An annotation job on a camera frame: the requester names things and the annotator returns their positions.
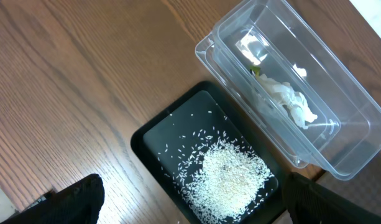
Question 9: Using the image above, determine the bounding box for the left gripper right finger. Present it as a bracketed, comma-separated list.
[282, 172, 381, 224]

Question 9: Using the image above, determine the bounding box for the dark brown serving tray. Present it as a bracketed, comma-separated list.
[317, 153, 381, 217]

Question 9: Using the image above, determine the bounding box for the black plastic tray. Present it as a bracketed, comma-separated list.
[131, 81, 285, 223]

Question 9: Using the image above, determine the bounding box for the white tissue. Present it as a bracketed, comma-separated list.
[255, 73, 318, 129]

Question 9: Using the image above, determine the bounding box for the pile of white rice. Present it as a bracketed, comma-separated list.
[155, 110, 275, 224]

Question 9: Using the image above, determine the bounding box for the yellow green snack wrapper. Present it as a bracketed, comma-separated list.
[250, 65, 261, 77]

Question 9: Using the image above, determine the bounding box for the clear plastic bin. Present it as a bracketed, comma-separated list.
[195, 0, 381, 180]

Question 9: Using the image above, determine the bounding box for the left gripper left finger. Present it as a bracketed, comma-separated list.
[2, 174, 105, 224]

